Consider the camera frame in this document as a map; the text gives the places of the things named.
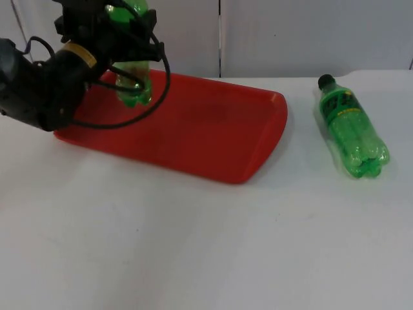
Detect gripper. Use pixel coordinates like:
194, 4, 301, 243
84, 8, 163, 72

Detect green plastic bottle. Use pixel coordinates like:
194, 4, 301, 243
103, 0, 154, 108
315, 74, 391, 179

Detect red tray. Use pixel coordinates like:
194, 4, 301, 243
53, 68, 289, 185

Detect long black cable loop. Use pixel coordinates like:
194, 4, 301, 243
67, 30, 172, 129

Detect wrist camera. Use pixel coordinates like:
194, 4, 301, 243
54, 0, 109, 45

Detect short black cable loop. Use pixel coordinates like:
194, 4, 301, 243
92, 63, 148, 96

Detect thin black cable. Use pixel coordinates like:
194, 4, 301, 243
21, 36, 56, 66

